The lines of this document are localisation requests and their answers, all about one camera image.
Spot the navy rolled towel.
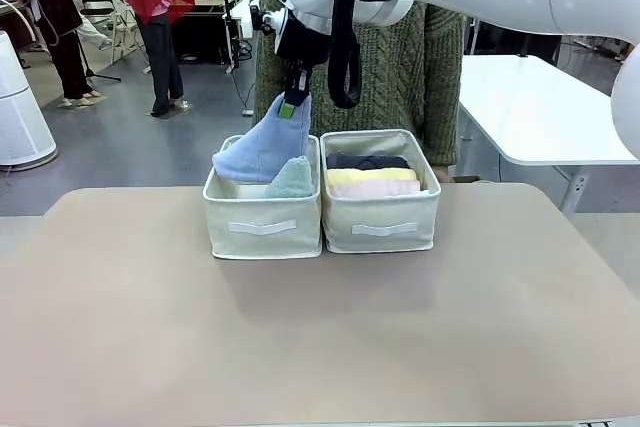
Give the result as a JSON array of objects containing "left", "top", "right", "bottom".
[{"left": 325, "top": 153, "right": 411, "bottom": 172}]

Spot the black background desk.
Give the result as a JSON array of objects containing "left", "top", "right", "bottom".
[{"left": 169, "top": 0, "right": 236, "bottom": 66}]

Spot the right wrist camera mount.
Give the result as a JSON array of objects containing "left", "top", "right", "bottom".
[{"left": 248, "top": 0, "right": 296, "bottom": 56}]

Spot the person's left forearm green sleeve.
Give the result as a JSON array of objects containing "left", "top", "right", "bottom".
[{"left": 423, "top": 16, "right": 465, "bottom": 169}]

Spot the bystander in black clothes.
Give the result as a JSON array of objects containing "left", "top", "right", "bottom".
[{"left": 14, "top": 0, "right": 124, "bottom": 109}]

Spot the person in green knit sweater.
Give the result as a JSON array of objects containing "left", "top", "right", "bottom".
[{"left": 253, "top": 0, "right": 465, "bottom": 169}]

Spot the black tripod stand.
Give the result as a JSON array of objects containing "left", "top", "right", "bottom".
[{"left": 217, "top": 0, "right": 244, "bottom": 76}]

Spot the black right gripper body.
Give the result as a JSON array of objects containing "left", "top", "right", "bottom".
[{"left": 273, "top": 16, "right": 332, "bottom": 68}]

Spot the person's right forearm green sleeve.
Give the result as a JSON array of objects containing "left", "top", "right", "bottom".
[{"left": 253, "top": 31, "right": 284, "bottom": 121}]

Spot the white cylindrical air purifier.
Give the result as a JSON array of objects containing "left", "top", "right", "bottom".
[{"left": 0, "top": 29, "right": 59, "bottom": 168}]

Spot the pink towel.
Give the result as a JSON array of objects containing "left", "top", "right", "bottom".
[{"left": 329, "top": 180, "right": 422, "bottom": 200}]

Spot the white table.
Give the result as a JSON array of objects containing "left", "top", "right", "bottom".
[{"left": 452, "top": 54, "right": 640, "bottom": 216}]

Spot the teal cone-folded towel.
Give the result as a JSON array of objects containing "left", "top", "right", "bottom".
[{"left": 263, "top": 155, "right": 312, "bottom": 199}]

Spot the bystander with red shawl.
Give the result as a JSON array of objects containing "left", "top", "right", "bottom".
[{"left": 108, "top": 0, "right": 196, "bottom": 118}]

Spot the yellow towel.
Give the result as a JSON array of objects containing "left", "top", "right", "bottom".
[{"left": 327, "top": 167, "right": 419, "bottom": 186}]

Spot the periwinkle blue cone-folded towel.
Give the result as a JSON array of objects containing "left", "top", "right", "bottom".
[{"left": 211, "top": 91, "right": 312, "bottom": 184}]

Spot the cream fabric storage basket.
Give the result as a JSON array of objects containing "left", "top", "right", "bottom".
[
  {"left": 202, "top": 134, "right": 324, "bottom": 259},
  {"left": 319, "top": 129, "right": 442, "bottom": 254}
]

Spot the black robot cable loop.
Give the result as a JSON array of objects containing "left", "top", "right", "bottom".
[{"left": 327, "top": 0, "right": 392, "bottom": 110}]

